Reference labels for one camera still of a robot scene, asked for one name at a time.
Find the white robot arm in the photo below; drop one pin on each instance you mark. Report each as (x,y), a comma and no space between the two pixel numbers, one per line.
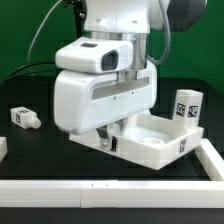
(132,20)

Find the white square table top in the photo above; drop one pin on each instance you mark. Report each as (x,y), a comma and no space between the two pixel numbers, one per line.
(146,140)

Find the white fence wall rail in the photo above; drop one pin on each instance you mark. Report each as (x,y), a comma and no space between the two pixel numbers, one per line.
(123,194)

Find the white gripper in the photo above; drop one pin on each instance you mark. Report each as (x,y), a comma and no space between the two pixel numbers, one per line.
(88,93)

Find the white block left edge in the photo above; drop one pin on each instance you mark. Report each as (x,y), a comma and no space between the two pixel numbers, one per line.
(3,147)

